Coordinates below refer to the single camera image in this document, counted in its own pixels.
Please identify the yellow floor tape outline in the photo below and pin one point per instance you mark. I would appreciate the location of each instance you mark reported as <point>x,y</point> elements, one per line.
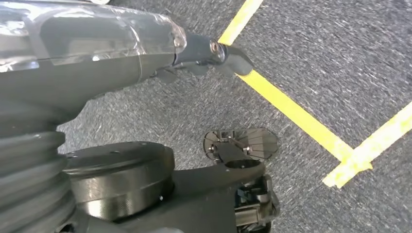
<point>289,111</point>

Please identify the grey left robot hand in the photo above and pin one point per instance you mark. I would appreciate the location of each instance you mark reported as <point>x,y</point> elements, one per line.
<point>80,64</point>

